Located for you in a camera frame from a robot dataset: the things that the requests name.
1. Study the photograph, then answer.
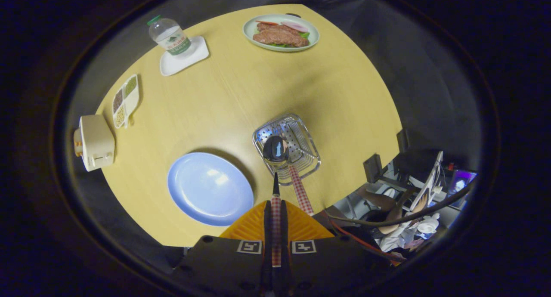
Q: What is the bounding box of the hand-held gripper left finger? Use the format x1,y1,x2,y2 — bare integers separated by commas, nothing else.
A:
172,200,276,297

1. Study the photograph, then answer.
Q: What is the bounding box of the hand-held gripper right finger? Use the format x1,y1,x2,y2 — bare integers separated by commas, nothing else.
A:
280,200,390,297

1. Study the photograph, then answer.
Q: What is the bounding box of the metal fork checkered handle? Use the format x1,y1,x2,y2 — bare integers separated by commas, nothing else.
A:
284,159,315,216

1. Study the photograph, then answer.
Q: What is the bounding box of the metal spoon checkered handle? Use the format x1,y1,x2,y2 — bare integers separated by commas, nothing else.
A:
263,135,290,267

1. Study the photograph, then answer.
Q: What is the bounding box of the blue round plate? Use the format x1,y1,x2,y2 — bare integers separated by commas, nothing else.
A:
167,152,254,227

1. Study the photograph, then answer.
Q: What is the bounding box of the white tilted stand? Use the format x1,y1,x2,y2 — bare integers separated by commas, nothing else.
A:
409,151,444,216

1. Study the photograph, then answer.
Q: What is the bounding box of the lit laptop screen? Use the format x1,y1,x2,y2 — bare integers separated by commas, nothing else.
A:
448,170,477,198

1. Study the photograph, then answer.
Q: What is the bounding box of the cream toaster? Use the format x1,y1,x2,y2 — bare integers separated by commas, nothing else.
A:
73,114,116,172

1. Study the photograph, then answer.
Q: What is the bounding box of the white divided bean dish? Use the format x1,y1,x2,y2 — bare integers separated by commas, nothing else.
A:
112,74,140,130

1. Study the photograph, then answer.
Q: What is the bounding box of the white square coaster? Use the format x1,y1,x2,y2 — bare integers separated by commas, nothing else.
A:
160,36,210,77

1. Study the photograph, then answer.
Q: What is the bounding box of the brown grilled meat slice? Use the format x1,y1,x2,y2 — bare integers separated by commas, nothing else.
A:
257,22,302,33
253,28,310,47

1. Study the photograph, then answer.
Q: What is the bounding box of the clear water bottle green cap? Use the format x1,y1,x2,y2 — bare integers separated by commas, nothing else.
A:
147,15,196,59

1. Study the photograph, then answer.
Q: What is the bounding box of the pale green oval plate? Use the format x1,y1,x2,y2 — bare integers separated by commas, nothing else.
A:
243,14,320,52

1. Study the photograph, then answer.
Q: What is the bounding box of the pink ham slice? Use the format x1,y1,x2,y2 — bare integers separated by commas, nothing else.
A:
281,21,310,33

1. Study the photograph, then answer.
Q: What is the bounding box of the thin red cable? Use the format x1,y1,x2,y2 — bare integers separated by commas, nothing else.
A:
328,220,406,264

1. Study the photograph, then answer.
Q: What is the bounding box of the thick black cable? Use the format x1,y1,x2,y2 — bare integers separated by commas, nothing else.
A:
325,183,474,227

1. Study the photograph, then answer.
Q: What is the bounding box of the metal wire basket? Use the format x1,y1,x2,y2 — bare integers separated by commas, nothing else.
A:
252,113,321,186

